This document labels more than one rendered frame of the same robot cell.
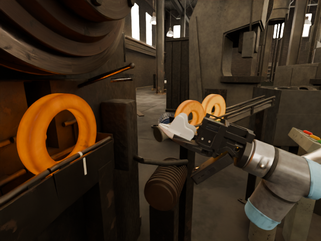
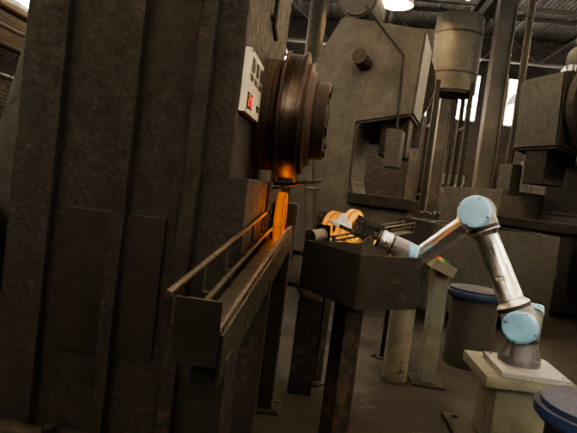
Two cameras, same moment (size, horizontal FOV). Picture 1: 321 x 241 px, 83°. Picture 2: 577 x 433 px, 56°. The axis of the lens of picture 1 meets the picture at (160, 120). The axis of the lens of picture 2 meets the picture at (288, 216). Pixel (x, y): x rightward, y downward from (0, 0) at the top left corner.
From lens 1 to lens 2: 172 cm
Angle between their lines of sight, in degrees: 17
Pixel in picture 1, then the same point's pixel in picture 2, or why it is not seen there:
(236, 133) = (375, 226)
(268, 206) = not seen: hidden behind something
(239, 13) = (382, 96)
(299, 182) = (404, 251)
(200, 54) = not seen: hidden behind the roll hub
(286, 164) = (399, 241)
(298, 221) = (429, 347)
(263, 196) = not seen: hidden behind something
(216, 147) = (364, 231)
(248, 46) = (393, 151)
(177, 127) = (342, 220)
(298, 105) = (458, 248)
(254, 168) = (384, 243)
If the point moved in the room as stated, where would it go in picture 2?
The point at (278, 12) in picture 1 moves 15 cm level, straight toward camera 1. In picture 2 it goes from (457, 77) to (457, 75)
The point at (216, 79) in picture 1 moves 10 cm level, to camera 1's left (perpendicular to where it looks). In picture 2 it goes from (339, 197) to (328, 196)
